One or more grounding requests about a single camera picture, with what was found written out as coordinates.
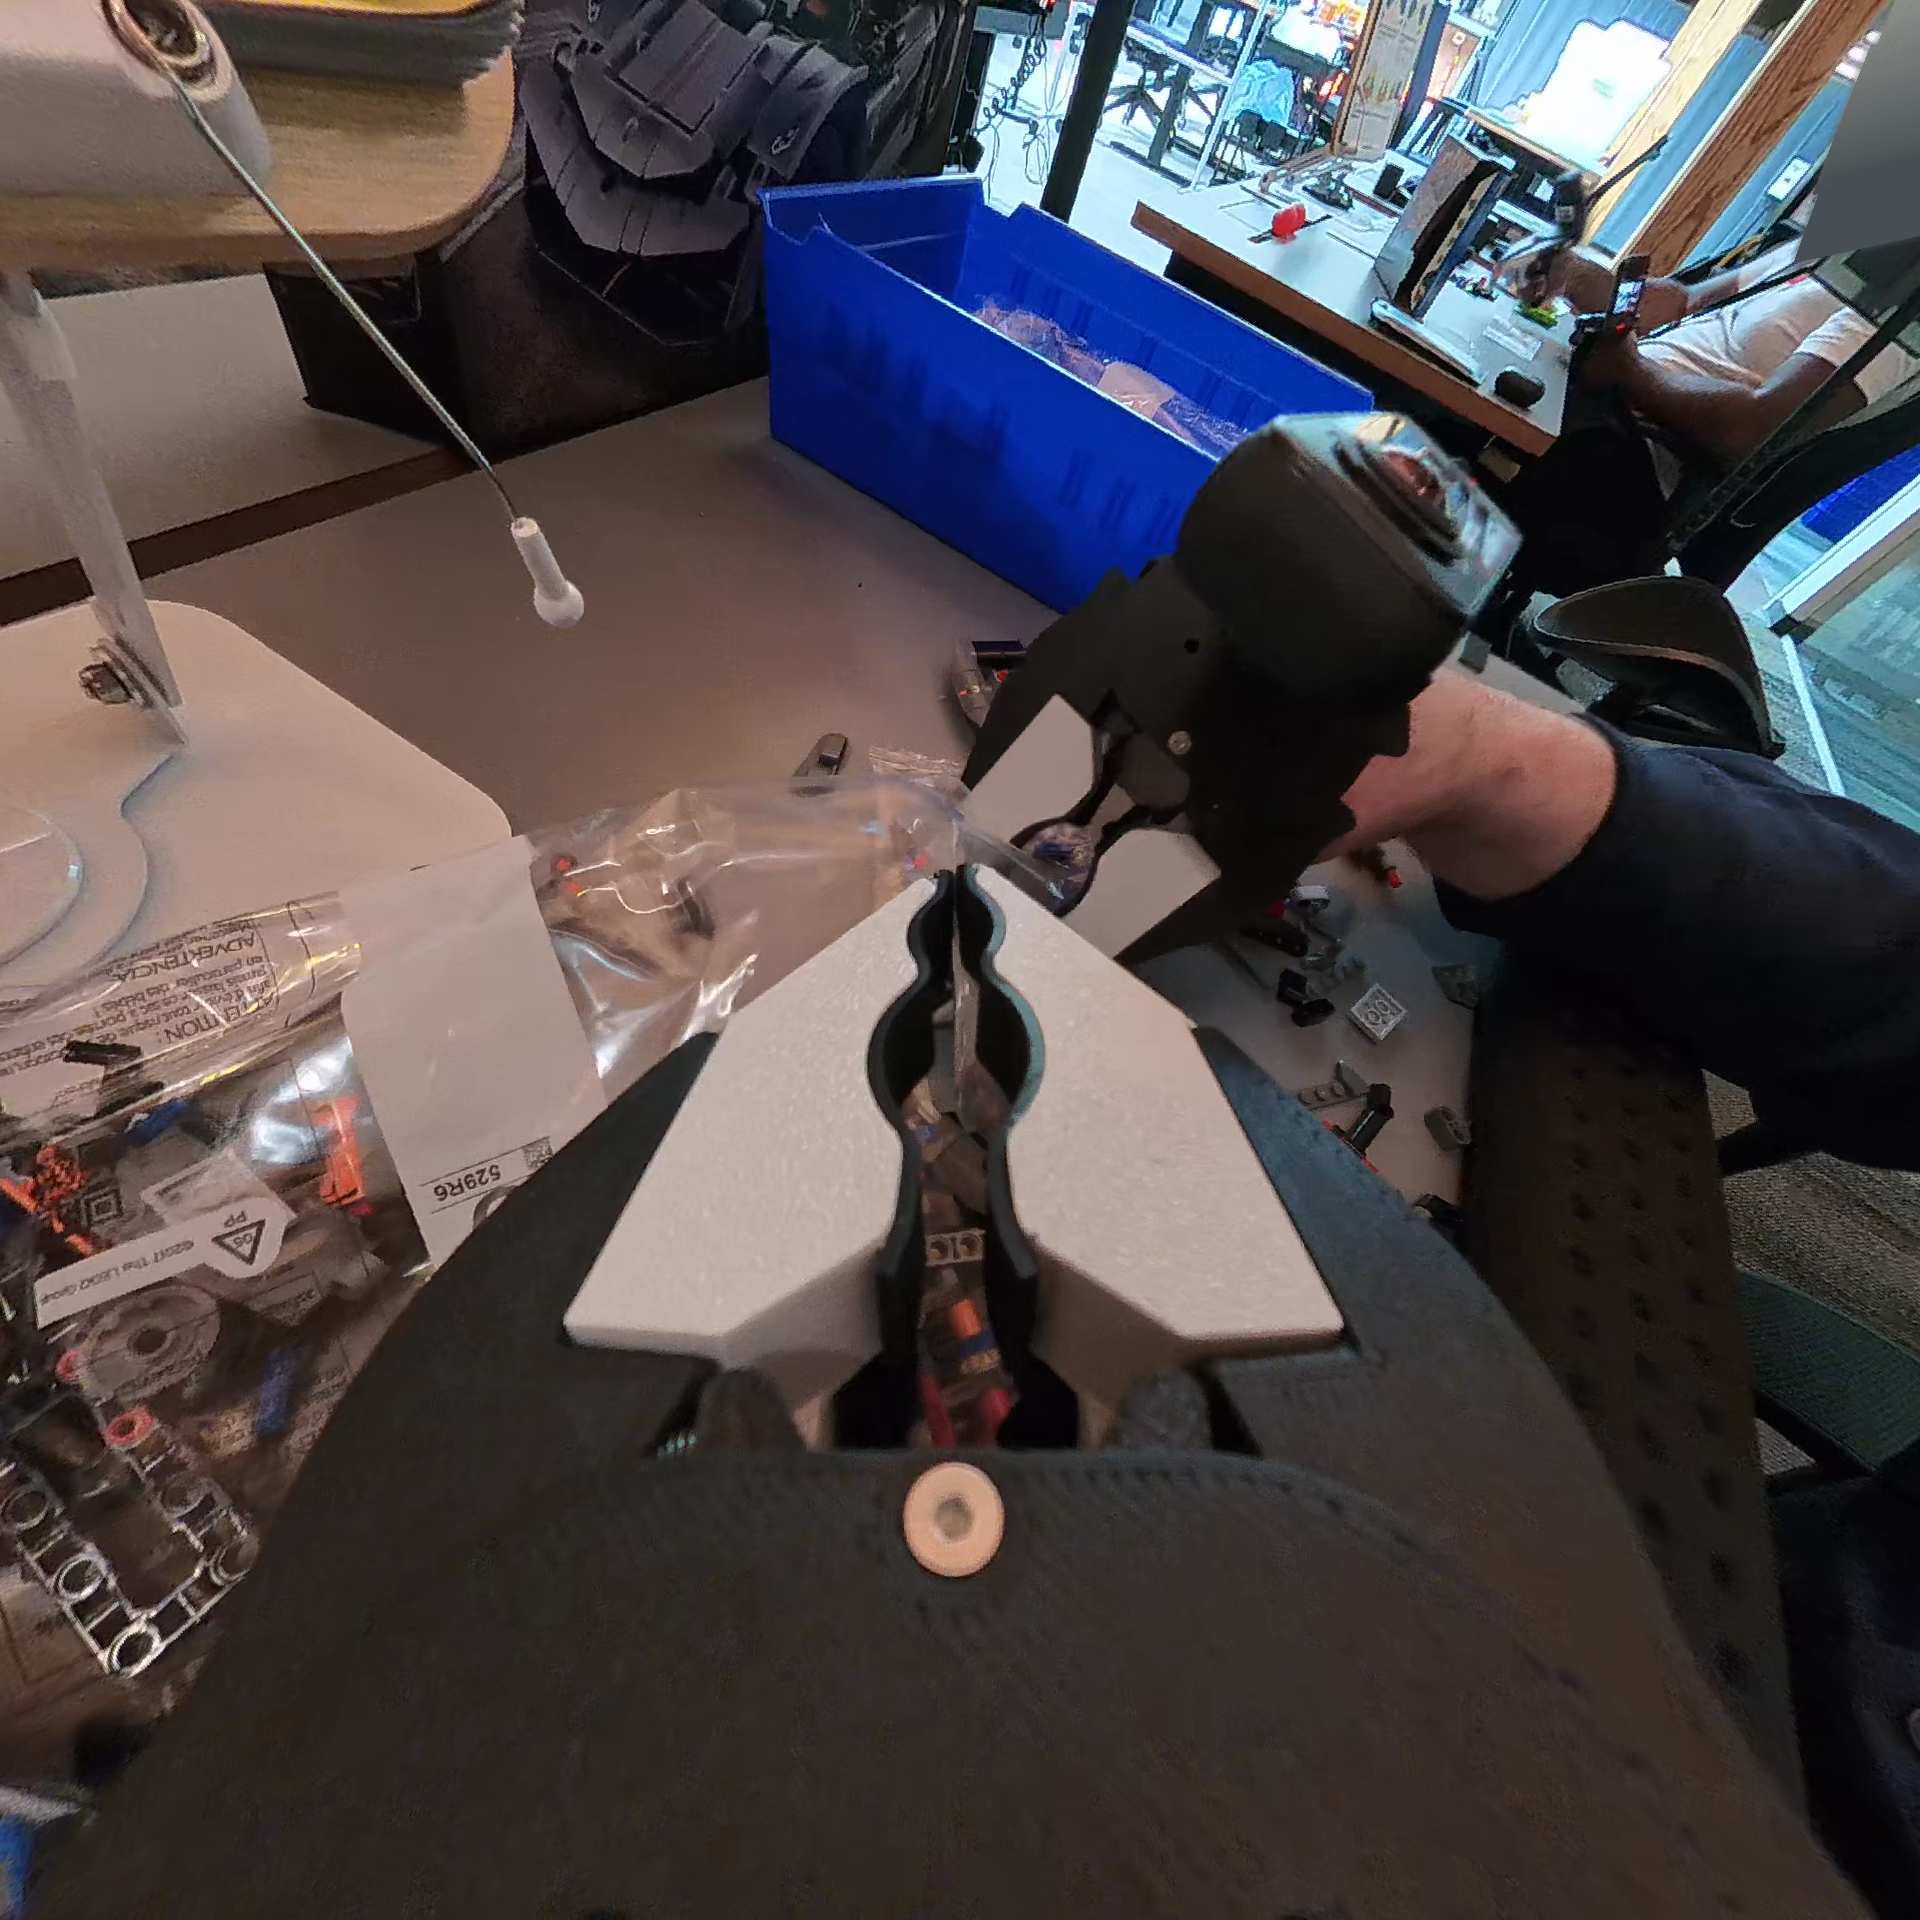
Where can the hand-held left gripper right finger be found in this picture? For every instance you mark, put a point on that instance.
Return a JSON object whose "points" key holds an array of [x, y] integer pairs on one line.
{"points": [[1170, 1187]]}

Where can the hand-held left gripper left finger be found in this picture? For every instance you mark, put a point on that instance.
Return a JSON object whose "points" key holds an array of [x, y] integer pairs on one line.
{"points": [[750, 1187]]}

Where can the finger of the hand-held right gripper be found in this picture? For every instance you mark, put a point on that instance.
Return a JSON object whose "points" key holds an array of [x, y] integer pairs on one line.
{"points": [[1163, 876], [1044, 766]]}

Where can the person's right forearm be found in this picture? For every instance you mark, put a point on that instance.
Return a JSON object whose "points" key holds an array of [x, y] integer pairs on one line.
{"points": [[1724, 929]]}

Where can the curved grey black lego assembly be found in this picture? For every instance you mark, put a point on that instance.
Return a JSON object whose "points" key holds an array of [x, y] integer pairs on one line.
{"points": [[991, 676]]}

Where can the dark bluish grey lego plates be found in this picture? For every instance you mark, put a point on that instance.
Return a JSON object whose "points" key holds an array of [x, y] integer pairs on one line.
{"points": [[1299, 925]]}

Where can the dark grey lego wedge plate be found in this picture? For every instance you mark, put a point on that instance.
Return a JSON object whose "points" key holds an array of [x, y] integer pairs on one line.
{"points": [[1333, 1087]]}

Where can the black angled lego liftarm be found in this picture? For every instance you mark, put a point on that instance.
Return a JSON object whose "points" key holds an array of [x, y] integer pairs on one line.
{"points": [[1371, 1118]]}

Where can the grey curved lego panel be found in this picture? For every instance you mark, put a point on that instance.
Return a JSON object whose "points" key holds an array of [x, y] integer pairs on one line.
{"points": [[821, 762]]}

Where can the light grey lego plate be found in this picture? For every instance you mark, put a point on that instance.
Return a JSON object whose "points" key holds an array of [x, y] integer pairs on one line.
{"points": [[1380, 1011]]}

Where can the grey lego pin connector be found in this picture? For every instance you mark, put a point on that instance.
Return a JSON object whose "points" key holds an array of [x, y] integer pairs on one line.
{"points": [[1448, 1129]]}

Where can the clear bag mixed lego pieces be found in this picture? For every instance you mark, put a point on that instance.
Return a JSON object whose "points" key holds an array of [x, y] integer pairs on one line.
{"points": [[166, 1203]]}

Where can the lego set box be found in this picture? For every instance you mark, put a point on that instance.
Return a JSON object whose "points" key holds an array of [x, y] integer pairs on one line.
{"points": [[600, 226]]}

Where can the person's right hand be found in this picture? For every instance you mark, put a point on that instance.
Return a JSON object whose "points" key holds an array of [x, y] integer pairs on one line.
{"points": [[1484, 780]]}

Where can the wooden table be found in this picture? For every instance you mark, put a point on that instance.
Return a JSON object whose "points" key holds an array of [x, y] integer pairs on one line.
{"points": [[1320, 316]]}

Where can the clear bags in bin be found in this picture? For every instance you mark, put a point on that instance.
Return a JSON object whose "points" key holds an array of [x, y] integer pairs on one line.
{"points": [[1126, 359]]}

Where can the black office chair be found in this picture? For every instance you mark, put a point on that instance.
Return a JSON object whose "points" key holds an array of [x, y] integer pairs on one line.
{"points": [[1666, 659]]}

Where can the blue plastic bin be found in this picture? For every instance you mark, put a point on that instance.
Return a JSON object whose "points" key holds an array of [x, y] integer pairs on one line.
{"points": [[978, 390]]}

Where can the brown leaning board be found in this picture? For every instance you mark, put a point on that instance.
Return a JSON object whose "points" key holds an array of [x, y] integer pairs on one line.
{"points": [[1390, 76]]}

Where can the white rounded board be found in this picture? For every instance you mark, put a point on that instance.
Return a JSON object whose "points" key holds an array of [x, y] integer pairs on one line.
{"points": [[300, 780]]}

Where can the dark office chair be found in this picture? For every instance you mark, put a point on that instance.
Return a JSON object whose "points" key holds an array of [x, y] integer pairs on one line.
{"points": [[1838, 1380]]}

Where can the person's dark blue clothing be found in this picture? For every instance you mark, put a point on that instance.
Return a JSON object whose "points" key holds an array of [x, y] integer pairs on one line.
{"points": [[1858, 1696]]}

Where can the dark grey lego slope bracket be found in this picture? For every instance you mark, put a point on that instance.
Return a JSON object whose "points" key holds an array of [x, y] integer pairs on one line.
{"points": [[1457, 984]]}

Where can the black door frame post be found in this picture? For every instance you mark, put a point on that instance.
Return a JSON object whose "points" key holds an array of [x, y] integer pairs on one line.
{"points": [[1088, 93]]}

